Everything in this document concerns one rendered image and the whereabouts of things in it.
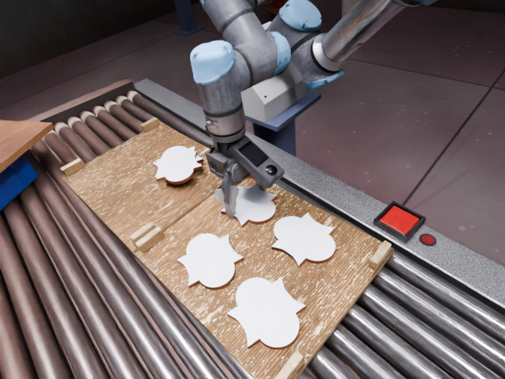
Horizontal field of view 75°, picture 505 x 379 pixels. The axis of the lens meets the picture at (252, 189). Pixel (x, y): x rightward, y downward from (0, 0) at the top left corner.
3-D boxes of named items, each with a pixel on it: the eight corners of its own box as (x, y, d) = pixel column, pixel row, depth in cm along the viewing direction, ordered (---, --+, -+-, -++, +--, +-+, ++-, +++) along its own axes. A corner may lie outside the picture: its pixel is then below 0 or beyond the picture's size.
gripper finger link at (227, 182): (233, 198, 74) (239, 162, 70) (239, 201, 73) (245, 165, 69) (217, 202, 70) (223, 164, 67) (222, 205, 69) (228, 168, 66)
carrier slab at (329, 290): (247, 173, 88) (246, 168, 87) (393, 253, 65) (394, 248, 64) (136, 257, 72) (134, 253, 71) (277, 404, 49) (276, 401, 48)
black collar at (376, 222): (391, 205, 75) (393, 200, 74) (424, 222, 70) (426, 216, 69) (372, 224, 72) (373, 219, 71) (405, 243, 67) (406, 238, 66)
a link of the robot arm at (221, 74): (246, 42, 54) (203, 60, 50) (255, 103, 61) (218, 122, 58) (218, 34, 59) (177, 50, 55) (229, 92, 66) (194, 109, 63)
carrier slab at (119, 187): (161, 125, 112) (160, 122, 111) (246, 172, 89) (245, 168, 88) (63, 181, 96) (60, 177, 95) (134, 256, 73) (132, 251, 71)
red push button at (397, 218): (393, 209, 74) (394, 204, 73) (418, 222, 71) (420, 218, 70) (377, 224, 72) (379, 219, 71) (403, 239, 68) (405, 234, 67)
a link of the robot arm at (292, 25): (285, 17, 108) (309, -14, 96) (306, 53, 109) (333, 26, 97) (259, 26, 103) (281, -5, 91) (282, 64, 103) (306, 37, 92)
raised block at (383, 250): (382, 247, 65) (385, 238, 63) (391, 252, 64) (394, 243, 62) (367, 267, 62) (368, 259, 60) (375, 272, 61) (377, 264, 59)
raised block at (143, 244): (161, 233, 74) (157, 225, 73) (165, 237, 73) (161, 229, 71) (138, 250, 72) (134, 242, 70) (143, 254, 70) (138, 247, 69)
